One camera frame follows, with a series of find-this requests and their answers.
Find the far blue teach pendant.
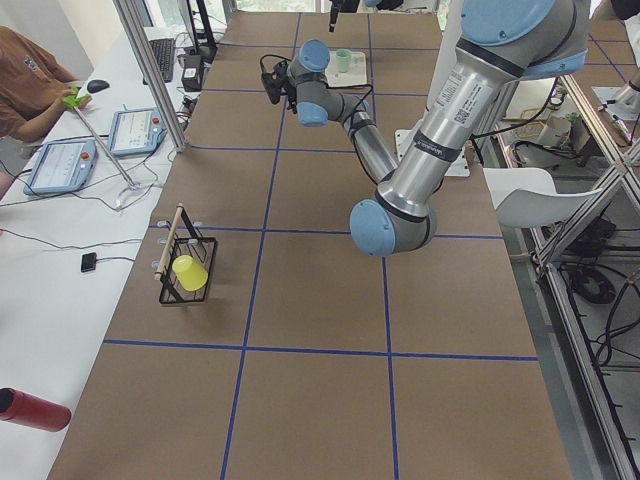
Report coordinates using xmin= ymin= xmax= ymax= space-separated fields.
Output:
xmin=107 ymin=108 xmax=166 ymax=157

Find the black wire cup rack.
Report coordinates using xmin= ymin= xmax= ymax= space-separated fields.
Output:
xmin=154 ymin=204 xmax=218 ymax=305

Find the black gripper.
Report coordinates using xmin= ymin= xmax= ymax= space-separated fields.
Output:
xmin=328 ymin=0 xmax=344 ymax=33
xmin=272 ymin=62 xmax=297 ymax=114

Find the white chair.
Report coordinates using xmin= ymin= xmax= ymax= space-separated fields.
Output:
xmin=483 ymin=168 xmax=603 ymax=228

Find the cream rabbit tray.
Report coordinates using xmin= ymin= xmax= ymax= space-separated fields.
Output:
xmin=325 ymin=50 xmax=368 ymax=88

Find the aluminium frame post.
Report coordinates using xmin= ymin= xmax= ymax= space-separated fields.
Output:
xmin=113 ymin=0 xmax=187 ymax=153

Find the yellow cup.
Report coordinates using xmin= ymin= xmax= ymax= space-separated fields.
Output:
xmin=171 ymin=255 xmax=208 ymax=292

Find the green cup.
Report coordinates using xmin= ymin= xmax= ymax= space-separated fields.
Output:
xmin=335 ymin=49 xmax=352 ymax=73

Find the person in brown shirt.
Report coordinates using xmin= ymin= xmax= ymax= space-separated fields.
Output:
xmin=1 ymin=26 xmax=78 ymax=143

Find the black keyboard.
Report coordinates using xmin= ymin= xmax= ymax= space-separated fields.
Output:
xmin=148 ymin=38 xmax=175 ymax=83

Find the blue teach pendant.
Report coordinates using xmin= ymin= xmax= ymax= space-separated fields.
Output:
xmin=107 ymin=108 xmax=166 ymax=157
xmin=23 ymin=139 xmax=97 ymax=196

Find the red bottle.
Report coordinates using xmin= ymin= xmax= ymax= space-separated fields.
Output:
xmin=1 ymin=387 xmax=72 ymax=432

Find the near blue teach pendant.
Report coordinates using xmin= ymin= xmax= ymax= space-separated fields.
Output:
xmin=23 ymin=139 xmax=97 ymax=196

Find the black computer mouse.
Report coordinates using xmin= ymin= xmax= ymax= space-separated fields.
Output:
xmin=86 ymin=79 xmax=110 ymax=94

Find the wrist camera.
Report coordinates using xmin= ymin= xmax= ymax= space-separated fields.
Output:
xmin=261 ymin=72 xmax=282 ymax=105

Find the small black puck device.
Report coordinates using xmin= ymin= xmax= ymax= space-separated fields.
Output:
xmin=80 ymin=252 xmax=98 ymax=273

